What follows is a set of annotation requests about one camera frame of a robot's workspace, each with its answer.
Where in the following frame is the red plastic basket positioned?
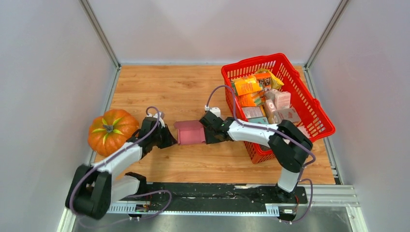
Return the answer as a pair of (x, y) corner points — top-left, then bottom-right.
(220, 53), (337, 165)

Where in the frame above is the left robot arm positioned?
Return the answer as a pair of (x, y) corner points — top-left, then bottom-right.
(65, 116), (177, 219)

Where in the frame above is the yellow snack bag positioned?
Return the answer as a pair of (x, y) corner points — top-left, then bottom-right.
(254, 69), (284, 91)

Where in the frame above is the aluminium frame rail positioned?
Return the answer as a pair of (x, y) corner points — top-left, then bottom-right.
(56, 181), (369, 232)

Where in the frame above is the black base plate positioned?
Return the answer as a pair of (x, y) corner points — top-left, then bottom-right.
(116, 182), (308, 213)

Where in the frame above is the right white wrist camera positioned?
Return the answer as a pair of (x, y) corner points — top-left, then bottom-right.
(204, 105), (221, 117)

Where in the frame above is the orange snack box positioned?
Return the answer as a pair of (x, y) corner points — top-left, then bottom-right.
(230, 75), (263, 96)

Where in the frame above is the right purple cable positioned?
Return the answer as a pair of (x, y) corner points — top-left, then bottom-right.
(205, 85), (317, 224)

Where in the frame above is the teal box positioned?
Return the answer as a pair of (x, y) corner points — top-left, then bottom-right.
(242, 106), (269, 125)

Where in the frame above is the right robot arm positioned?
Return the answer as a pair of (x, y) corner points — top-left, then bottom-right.
(199, 110), (313, 203)

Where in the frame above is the pink paper box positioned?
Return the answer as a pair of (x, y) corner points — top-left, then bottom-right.
(174, 120), (205, 145)

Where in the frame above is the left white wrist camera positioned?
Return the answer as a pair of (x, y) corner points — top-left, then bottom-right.
(146, 112), (165, 128)

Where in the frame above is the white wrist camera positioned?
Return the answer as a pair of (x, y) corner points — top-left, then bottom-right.
(204, 105), (221, 117)
(146, 112), (165, 128)

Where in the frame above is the pink white carton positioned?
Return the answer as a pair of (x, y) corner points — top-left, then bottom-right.
(272, 107), (301, 124)

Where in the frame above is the pink small box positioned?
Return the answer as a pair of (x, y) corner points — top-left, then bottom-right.
(274, 91), (291, 110)

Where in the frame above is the orange pumpkin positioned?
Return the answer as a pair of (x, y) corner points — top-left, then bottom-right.
(88, 109), (140, 157)

